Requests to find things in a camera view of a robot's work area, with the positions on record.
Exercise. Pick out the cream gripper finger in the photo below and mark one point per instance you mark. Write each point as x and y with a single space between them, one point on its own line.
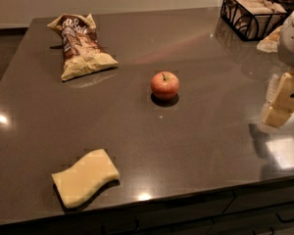
279 107

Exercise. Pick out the red yellow apple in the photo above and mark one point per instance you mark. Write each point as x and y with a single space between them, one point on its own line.
164 85

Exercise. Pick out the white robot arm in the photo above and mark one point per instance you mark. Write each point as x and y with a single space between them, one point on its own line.
285 48

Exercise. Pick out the yellow wavy sponge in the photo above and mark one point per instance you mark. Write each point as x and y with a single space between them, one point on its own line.
78 183

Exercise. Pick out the cream snack packet on table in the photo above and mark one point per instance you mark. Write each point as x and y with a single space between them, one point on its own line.
269 44

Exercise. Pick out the white packets in basket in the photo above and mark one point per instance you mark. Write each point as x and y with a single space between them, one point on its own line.
256 9

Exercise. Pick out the brown cream chip bag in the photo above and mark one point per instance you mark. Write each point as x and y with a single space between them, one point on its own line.
82 52

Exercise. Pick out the black drawer handle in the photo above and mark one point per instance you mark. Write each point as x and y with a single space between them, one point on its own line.
286 216

